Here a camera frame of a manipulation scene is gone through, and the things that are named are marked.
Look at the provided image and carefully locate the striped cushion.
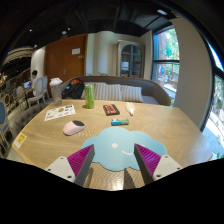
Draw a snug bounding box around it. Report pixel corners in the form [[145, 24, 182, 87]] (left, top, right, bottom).
[[85, 82, 122, 101], [121, 85, 143, 103]]

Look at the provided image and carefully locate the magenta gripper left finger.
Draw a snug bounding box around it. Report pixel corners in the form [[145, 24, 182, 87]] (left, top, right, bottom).
[[46, 145, 95, 186]]

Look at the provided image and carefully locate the grey arched cabinet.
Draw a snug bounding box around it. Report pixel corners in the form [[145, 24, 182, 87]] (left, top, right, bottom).
[[117, 40, 144, 78]]

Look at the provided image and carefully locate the wooden door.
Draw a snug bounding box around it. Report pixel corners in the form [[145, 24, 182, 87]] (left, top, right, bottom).
[[44, 33, 89, 98]]

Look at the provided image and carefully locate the crumpled plastic wrapper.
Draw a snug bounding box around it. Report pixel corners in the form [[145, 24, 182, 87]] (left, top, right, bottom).
[[125, 102, 135, 116]]

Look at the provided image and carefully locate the teal gum pack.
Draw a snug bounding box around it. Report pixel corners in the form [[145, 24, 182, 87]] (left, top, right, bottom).
[[111, 119, 129, 126]]

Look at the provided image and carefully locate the blue cloud mouse pad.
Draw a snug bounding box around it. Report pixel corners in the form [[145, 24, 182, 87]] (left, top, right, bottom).
[[82, 126, 167, 171]]

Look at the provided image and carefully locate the clear shaker bottle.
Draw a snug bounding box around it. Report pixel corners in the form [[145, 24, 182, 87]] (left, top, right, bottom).
[[50, 78, 62, 106]]

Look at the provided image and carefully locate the pink computer mouse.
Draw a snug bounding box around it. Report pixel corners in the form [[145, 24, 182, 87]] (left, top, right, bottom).
[[63, 120, 85, 136]]

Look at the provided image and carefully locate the yellow table sticker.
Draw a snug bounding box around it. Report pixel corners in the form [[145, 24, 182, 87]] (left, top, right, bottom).
[[14, 133, 27, 148]]

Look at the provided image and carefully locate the striped cushion left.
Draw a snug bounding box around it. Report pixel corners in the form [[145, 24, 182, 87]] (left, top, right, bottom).
[[85, 82, 122, 101]]

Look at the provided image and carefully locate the striped cushion right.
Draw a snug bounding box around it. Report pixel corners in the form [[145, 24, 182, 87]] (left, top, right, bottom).
[[121, 85, 143, 103]]

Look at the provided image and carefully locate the seated person in white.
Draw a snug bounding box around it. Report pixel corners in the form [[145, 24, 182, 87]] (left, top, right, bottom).
[[31, 70, 38, 97]]

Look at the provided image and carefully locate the grey tufted bench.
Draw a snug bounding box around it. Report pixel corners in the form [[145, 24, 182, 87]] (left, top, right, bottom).
[[12, 103, 47, 138]]

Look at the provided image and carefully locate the white sticker sheet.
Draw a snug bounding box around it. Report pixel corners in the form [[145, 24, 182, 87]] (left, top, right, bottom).
[[45, 105, 76, 121]]

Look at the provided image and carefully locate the black and red box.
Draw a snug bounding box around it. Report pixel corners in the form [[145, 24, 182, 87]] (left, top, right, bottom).
[[103, 104, 120, 116]]

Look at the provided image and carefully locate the brown curved sofa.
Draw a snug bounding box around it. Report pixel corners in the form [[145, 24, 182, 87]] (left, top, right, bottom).
[[61, 76, 170, 106]]

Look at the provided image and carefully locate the green drink can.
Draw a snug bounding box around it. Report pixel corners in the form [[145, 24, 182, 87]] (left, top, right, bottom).
[[85, 84, 94, 109]]

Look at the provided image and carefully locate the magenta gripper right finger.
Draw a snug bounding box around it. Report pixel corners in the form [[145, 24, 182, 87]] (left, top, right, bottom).
[[134, 144, 182, 185]]

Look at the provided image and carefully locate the white chair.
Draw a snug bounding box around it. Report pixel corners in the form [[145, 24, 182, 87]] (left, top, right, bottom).
[[27, 78, 44, 105]]

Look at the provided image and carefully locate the black backpack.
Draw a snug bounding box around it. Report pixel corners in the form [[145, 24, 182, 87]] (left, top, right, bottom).
[[62, 78, 85, 99]]

